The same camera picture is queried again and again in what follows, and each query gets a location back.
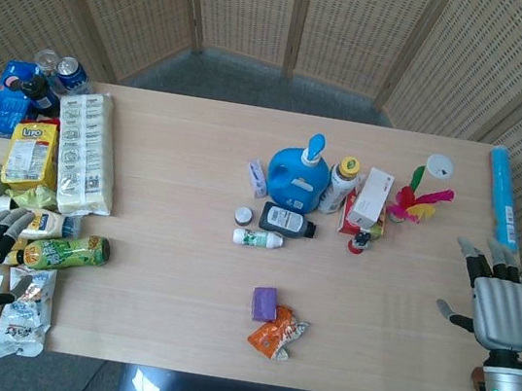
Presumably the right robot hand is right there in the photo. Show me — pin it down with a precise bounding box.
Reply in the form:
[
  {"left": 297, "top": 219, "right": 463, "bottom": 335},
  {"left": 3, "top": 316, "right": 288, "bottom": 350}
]
[{"left": 430, "top": 231, "right": 522, "bottom": 354}]

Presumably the colourful feather toy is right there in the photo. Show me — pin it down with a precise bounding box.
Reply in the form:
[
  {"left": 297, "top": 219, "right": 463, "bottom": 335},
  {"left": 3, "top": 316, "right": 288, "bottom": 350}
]
[{"left": 383, "top": 160, "right": 461, "bottom": 233}]

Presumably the brown wooden item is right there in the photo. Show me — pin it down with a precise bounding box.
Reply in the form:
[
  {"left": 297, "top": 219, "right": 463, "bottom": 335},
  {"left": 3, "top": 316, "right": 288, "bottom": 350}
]
[{"left": 467, "top": 364, "right": 492, "bottom": 391}]

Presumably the white foil snack bag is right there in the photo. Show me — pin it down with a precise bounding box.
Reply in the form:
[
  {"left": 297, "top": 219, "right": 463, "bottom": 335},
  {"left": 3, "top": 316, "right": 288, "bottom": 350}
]
[{"left": 0, "top": 263, "right": 59, "bottom": 368}]

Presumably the white mayonnaise bottle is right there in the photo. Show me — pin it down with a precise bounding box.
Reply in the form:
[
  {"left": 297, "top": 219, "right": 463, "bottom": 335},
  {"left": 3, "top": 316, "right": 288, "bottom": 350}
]
[{"left": 13, "top": 205, "right": 83, "bottom": 248}]

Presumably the crumpled yellow-green bag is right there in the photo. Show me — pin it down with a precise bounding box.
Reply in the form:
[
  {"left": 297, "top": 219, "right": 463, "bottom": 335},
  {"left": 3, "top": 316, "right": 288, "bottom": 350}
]
[{"left": 3, "top": 179, "right": 61, "bottom": 214}]

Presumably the light blue roll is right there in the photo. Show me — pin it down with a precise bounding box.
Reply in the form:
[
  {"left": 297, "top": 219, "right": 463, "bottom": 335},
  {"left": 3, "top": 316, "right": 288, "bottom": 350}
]
[{"left": 475, "top": 143, "right": 522, "bottom": 253}]

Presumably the yellow Lipo snack bag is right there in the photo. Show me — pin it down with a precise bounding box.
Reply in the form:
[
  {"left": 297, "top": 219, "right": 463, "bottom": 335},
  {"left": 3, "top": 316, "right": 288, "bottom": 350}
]
[{"left": 0, "top": 117, "right": 67, "bottom": 197}]

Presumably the small red black figure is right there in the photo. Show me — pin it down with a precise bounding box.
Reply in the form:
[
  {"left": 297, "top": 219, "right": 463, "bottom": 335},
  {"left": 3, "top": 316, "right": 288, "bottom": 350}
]
[{"left": 344, "top": 227, "right": 374, "bottom": 258}]

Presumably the white round disc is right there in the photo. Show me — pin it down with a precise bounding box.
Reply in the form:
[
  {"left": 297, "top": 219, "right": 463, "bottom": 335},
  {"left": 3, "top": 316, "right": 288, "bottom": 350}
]
[{"left": 423, "top": 152, "right": 458, "bottom": 182}]

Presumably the large white wrapped package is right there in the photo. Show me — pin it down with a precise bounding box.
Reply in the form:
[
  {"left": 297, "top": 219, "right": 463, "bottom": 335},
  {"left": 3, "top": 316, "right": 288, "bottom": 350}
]
[{"left": 44, "top": 86, "right": 130, "bottom": 222}]

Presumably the blue Oreo box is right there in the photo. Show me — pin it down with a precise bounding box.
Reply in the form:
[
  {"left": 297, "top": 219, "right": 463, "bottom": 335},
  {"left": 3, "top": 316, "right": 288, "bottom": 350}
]
[{"left": 0, "top": 57, "right": 46, "bottom": 142}]

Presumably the white box red print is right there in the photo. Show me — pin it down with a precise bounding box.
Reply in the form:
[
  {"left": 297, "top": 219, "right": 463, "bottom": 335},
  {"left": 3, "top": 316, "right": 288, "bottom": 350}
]
[{"left": 344, "top": 163, "right": 398, "bottom": 231}]

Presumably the red yellow carton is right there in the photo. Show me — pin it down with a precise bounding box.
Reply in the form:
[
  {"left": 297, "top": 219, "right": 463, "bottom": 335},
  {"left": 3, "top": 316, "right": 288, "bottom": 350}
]
[{"left": 333, "top": 187, "right": 390, "bottom": 239}]

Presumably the dark bottle blue label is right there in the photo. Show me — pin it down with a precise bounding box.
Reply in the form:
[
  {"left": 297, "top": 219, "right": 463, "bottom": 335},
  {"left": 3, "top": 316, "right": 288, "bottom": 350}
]
[{"left": 17, "top": 72, "right": 63, "bottom": 118}]

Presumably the white bottle yellow-green cap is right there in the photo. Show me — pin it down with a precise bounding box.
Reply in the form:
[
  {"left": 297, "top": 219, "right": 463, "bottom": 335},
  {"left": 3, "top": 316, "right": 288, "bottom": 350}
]
[{"left": 317, "top": 152, "right": 365, "bottom": 220}]

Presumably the blue drink can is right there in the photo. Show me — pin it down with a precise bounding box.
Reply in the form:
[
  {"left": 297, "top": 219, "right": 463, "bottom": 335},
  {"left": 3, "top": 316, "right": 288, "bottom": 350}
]
[{"left": 52, "top": 54, "right": 93, "bottom": 99}]

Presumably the clear plastic cup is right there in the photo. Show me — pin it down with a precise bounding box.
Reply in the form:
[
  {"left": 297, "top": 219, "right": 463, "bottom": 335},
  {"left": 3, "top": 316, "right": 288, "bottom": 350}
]
[{"left": 30, "top": 47, "right": 62, "bottom": 79}]

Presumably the orange snack bag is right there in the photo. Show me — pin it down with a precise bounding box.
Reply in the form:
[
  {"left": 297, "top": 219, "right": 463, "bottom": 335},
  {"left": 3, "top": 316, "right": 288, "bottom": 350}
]
[{"left": 244, "top": 301, "right": 314, "bottom": 367}]

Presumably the dark grey bottle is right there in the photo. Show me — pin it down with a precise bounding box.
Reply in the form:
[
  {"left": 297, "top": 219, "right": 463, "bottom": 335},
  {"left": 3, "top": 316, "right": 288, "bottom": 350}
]
[{"left": 257, "top": 199, "right": 322, "bottom": 242}]

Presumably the purple block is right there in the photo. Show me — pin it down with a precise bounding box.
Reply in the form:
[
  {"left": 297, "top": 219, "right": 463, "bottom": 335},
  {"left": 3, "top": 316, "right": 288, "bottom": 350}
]
[{"left": 248, "top": 283, "right": 282, "bottom": 326}]

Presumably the blue detergent pump bottle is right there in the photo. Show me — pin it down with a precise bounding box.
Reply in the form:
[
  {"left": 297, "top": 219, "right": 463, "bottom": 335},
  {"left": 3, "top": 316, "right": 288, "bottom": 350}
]
[{"left": 261, "top": 126, "right": 337, "bottom": 218}]

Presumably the white bottle green print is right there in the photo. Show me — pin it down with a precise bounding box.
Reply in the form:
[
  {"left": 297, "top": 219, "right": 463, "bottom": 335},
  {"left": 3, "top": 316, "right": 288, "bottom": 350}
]
[{"left": 231, "top": 226, "right": 287, "bottom": 253}]

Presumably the small round grey jar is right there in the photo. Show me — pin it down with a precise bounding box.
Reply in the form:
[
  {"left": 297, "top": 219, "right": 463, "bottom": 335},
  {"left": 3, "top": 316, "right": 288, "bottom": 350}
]
[{"left": 232, "top": 204, "right": 255, "bottom": 229}]

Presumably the small lilac box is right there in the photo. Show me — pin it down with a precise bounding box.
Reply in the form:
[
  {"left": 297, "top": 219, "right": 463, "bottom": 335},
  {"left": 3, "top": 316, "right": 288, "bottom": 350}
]
[{"left": 242, "top": 157, "right": 272, "bottom": 201}]

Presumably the bamboo folding screen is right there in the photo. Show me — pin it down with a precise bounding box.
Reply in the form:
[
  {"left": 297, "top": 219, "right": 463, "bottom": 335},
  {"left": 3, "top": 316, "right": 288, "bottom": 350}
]
[{"left": 0, "top": 0, "right": 522, "bottom": 314}]

